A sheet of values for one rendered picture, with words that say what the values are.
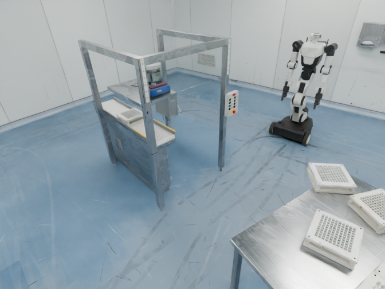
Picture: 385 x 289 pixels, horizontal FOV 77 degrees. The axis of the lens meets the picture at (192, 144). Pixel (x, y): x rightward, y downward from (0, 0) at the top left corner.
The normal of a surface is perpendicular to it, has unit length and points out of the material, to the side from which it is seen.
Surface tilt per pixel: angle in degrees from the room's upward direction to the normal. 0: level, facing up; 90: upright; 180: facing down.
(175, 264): 0
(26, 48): 90
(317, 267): 0
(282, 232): 0
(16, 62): 90
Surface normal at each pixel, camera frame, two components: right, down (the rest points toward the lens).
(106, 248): -0.04, -0.84
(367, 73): -0.65, 0.43
